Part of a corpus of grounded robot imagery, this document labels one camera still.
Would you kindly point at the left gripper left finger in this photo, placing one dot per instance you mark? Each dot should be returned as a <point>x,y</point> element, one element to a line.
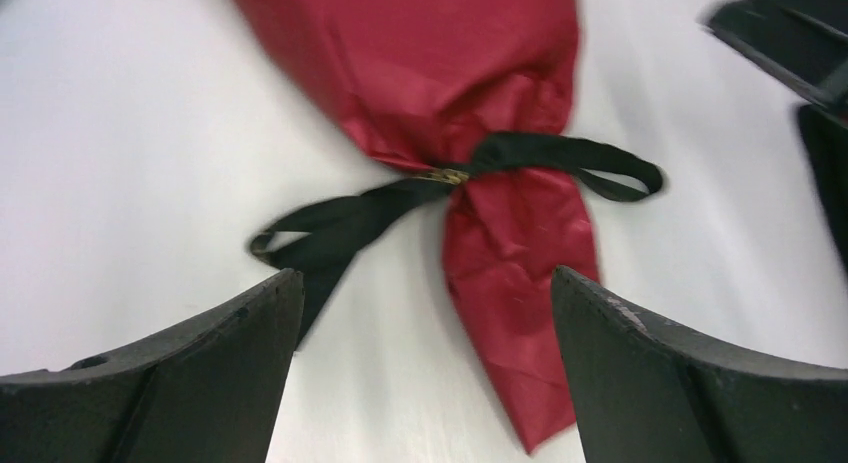
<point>207,389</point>

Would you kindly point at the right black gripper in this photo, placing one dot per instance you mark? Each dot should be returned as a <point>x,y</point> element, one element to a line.
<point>802,44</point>

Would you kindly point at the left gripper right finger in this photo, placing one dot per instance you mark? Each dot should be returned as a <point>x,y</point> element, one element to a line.
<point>648,389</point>

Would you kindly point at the black ribbon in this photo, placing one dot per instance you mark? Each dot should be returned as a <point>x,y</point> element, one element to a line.
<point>322,239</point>

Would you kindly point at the red paper bouquet wrapper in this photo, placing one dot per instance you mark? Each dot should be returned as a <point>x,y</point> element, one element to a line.
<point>422,84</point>

